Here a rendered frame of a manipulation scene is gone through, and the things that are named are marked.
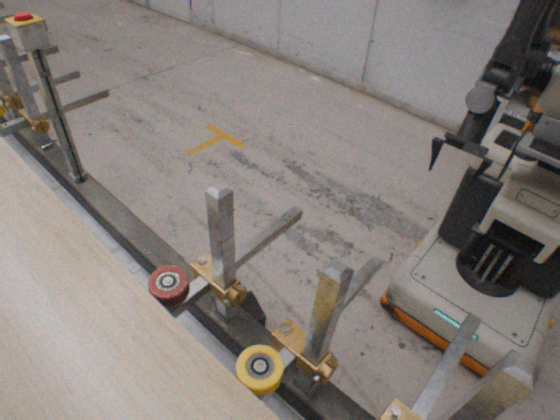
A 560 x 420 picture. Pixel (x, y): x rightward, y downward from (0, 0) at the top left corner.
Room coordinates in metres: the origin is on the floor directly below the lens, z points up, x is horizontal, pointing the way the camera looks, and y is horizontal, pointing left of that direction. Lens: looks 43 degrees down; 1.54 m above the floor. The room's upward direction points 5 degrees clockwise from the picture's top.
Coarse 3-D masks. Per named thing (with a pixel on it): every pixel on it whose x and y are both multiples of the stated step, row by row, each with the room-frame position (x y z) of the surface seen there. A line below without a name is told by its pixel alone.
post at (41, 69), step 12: (36, 72) 0.95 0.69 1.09; (48, 72) 0.96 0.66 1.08; (48, 84) 0.95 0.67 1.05; (48, 96) 0.94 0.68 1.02; (48, 108) 0.95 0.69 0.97; (60, 108) 0.96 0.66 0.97; (60, 120) 0.95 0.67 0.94; (60, 132) 0.94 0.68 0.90; (60, 144) 0.96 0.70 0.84; (72, 144) 0.96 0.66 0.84; (72, 156) 0.95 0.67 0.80; (72, 168) 0.94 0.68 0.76
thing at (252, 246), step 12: (288, 216) 0.73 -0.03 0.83; (300, 216) 0.75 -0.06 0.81; (264, 228) 0.68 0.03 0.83; (276, 228) 0.68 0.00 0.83; (288, 228) 0.71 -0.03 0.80; (252, 240) 0.63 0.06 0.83; (264, 240) 0.64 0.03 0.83; (240, 252) 0.59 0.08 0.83; (252, 252) 0.61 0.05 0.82; (240, 264) 0.57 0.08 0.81; (192, 288) 0.48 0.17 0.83; (204, 288) 0.49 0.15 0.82; (192, 300) 0.46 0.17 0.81; (180, 312) 0.43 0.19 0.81
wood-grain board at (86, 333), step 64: (0, 192) 0.66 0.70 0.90; (0, 256) 0.46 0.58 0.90; (64, 256) 0.48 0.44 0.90; (0, 320) 0.32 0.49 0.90; (64, 320) 0.33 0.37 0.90; (128, 320) 0.35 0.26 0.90; (0, 384) 0.21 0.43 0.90; (64, 384) 0.22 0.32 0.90; (128, 384) 0.23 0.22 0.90; (192, 384) 0.24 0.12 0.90
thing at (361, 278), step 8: (368, 264) 0.59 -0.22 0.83; (376, 264) 0.59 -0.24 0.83; (360, 272) 0.56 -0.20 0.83; (368, 272) 0.56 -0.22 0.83; (376, 272) 0.58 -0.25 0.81; (352, 280) 0.54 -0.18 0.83; (360, 280) 0.54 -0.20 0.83; (368, 280) 0.55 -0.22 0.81; (352, 288) 0.51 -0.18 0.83; (360, 288) 0.52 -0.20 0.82; (352, 296) 0.50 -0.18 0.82; (344, 304) 0.47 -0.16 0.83; (304, 328) 0.41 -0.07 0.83; (280, 352) 0.35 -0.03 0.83; (288, 352) 0.35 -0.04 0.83; (288, 360) 0.33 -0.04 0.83; (288, 368) 0.33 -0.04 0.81
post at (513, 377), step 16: (512, 352) 0.21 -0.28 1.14; (496, 368) 0.20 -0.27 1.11; (512, 368) 0.19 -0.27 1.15; (528, 368) 0.19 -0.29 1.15; (480, 384) 0.20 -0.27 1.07; (496, 384) 0.18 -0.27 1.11; (512, 384) 0.18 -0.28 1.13; (528, 384) 0.17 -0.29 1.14; (464, 400) 0.20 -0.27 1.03; (480, 400) 0.18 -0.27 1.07; (496, 400) 0.18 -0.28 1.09; (512, 400) 0.17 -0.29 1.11; (448, 416) 0.19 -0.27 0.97; (464, 416) 0.18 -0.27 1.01; (480, 416) 0.17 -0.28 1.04; (496, 416) 0.17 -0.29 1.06
